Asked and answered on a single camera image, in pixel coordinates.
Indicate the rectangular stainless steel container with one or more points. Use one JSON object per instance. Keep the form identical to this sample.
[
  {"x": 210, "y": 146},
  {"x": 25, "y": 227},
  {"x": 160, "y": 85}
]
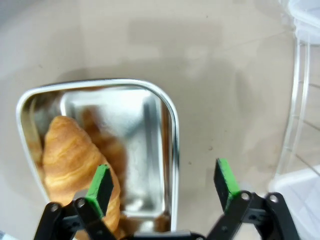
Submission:
[{"x": 145, "y": 150}]

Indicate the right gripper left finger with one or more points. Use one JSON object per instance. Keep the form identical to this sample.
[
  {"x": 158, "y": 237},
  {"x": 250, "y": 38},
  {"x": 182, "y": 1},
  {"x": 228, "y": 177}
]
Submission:
[{"x": 102, "y": 190}]

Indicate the golden croissant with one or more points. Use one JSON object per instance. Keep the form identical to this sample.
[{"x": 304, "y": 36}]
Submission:
[{"x": 70, "y": 155}]

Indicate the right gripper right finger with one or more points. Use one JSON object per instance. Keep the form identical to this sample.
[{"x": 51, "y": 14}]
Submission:
[{"x": 225, "y": 185}]

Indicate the clear plastic snap lid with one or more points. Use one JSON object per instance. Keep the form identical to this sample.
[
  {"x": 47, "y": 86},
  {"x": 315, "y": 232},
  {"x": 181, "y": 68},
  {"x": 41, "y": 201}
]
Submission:
[
  {"x": 308, "y": 22},
  {"x": 297, "y": 190}
]

